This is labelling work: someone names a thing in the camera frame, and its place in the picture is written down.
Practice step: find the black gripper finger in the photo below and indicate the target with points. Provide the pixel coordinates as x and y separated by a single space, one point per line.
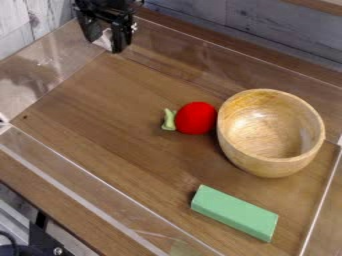
121 35
89 26

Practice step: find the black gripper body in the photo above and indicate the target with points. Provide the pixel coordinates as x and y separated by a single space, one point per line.
107 10

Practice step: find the red round plush tomato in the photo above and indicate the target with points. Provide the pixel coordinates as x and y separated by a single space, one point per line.
194 119

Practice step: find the wooden bowl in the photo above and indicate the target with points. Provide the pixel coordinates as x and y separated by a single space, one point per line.
270 132

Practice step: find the green rectangular block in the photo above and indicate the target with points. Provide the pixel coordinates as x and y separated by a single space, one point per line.
235 213

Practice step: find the black clamp with bolt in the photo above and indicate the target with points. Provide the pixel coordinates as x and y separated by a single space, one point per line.
43 244

